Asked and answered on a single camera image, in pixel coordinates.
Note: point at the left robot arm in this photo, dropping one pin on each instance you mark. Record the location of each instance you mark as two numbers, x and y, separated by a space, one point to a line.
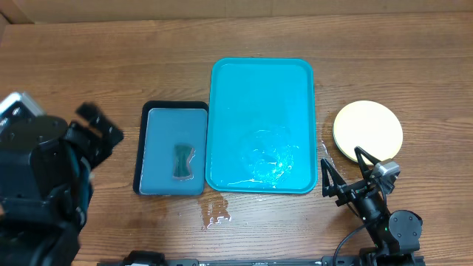
46 189

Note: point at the black water basin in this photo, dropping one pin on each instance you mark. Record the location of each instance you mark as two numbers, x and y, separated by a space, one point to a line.
171 149

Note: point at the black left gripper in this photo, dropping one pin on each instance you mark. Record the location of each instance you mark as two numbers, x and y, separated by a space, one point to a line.
100 148

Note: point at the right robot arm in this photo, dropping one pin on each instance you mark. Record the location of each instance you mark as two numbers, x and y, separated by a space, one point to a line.
395 235

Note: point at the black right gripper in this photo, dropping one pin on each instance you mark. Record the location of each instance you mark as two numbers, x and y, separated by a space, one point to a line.
351 189

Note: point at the teal plastic tray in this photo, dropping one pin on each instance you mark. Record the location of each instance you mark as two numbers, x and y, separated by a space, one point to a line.
262 126

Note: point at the small yellow plate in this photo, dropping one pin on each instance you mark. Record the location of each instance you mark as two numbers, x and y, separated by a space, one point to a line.
369 125

